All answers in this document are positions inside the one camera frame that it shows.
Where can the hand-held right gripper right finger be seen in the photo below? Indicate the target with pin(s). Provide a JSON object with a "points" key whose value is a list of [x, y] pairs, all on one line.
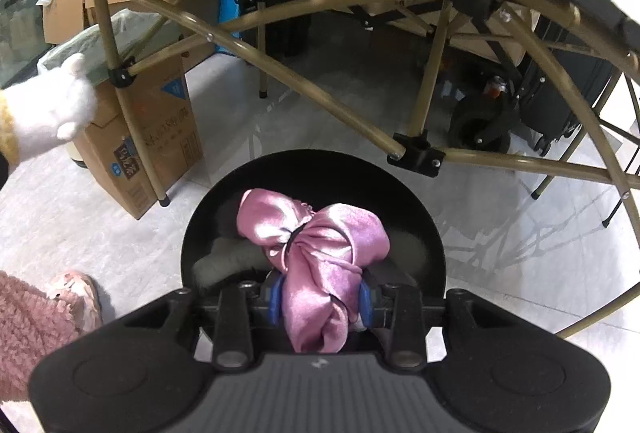
{"points": [[365, 308]]}

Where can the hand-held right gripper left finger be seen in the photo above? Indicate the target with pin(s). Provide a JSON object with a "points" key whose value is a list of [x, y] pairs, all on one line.
{"points": [[274, 305]]}

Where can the pink satin cloth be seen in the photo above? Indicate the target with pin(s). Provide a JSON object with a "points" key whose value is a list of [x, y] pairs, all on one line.
{"points": [[320, 253]]}

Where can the black trash bin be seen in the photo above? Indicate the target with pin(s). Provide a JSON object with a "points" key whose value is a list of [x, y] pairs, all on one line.
{"points": [[320, 173]]}

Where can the yellow and white plush toy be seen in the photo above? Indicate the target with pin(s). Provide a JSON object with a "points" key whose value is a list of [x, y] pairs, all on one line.
{"points": [[45, 108]]}

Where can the tan slatted folding table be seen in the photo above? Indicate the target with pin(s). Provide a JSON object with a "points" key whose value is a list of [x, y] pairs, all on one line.
{"points": [[417, 155]]}

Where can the pink fluffy slipper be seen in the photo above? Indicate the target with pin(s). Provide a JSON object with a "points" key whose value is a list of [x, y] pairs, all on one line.
{"points": [[75, 298]]}

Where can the printed cardboard box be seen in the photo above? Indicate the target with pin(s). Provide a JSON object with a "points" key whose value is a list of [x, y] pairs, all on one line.
{"points": [[160, 133]]}

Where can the black wheeled cart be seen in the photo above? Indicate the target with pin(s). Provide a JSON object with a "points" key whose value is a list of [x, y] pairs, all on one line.
{"points": [[470, 125]]}

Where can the pale green plastic bag liner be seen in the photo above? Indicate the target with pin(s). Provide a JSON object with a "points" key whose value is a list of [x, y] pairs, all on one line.
{"points": [[142, 32]]}

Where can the black suitcase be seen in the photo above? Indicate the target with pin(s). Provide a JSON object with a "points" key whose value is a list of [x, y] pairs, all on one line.
{"points": [[565, 78]]}

